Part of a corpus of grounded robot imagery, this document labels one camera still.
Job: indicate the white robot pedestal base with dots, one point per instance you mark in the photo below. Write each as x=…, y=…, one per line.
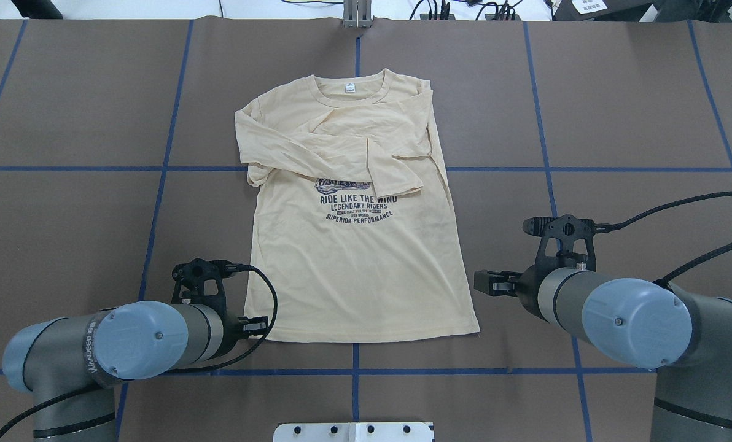
x=355, y=431

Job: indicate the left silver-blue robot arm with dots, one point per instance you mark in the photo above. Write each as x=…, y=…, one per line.
x=70, y=366

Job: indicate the aluminium frame post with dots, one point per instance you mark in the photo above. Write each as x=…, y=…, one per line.
x=357, y=14

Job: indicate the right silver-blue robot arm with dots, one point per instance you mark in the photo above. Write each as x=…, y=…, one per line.
x=685, y=337

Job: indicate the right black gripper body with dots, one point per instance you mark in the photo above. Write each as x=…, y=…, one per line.
x=527, y=290

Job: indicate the cream long-sleeve printed shirt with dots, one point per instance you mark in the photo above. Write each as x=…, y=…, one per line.
x=354, y=223

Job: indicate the black labelled box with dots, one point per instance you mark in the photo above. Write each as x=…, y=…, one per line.
x=619, y=11

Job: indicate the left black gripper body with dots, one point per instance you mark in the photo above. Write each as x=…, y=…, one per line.
x=231, y=326

